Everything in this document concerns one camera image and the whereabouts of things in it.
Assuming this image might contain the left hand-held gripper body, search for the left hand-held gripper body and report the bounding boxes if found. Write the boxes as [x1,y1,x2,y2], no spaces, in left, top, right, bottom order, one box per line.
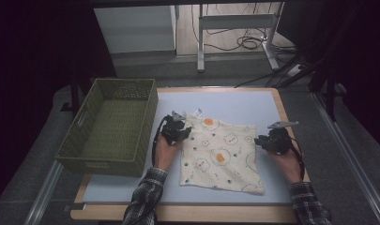
[161,111,187,145]

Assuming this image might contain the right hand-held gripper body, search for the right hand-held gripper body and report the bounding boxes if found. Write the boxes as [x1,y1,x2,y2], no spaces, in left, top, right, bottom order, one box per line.
[266,121,299,155]

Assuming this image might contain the cream printed cloth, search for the cream printed cloth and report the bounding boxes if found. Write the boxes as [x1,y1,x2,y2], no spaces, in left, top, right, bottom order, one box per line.
[178,108,266,195]

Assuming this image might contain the green woven basket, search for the green woven basket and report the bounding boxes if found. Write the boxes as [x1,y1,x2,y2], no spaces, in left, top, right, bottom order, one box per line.
[54,78,160,178]

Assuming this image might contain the person's left hand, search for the person's left hand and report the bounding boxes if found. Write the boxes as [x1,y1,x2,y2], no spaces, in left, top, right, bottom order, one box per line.
[153,134,181,172]

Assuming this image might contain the person's right hand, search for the person's right hand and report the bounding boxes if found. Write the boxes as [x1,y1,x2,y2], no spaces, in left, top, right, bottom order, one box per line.
[266,149,304,185]

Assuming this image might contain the white power strip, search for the white power strip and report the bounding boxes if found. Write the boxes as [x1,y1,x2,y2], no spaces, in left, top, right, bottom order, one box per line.
[285,64,305,78]

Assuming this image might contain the black stand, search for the black stand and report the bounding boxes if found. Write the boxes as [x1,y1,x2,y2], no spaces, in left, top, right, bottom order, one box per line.
[309,6,367,123]
[68,71,85,114]

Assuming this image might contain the white cabinet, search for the white cabinet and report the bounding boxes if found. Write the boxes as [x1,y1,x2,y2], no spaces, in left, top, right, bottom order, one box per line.
[93,5,177,59]

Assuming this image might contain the black tape strip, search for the black tape strip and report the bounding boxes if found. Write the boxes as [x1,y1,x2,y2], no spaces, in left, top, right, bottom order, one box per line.
[64,202,87,211]

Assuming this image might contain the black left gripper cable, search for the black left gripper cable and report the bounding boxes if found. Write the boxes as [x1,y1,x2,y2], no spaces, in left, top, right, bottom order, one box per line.
[151,120,167,167]

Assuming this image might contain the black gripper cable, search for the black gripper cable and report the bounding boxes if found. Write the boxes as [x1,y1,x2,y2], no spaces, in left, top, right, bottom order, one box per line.
[290,136,306,182]
[151,120,167,167]

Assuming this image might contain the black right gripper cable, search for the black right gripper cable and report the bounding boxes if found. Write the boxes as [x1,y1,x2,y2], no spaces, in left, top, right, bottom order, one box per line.
[290,136,306,182]

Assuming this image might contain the black floor cables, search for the black floor cables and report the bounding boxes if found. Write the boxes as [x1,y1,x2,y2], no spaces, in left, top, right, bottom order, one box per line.
[190,3,297,53]

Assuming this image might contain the white metal desk frame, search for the white metal desk frame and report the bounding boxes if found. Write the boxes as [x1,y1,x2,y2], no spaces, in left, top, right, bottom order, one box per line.
[196,2,285,73]

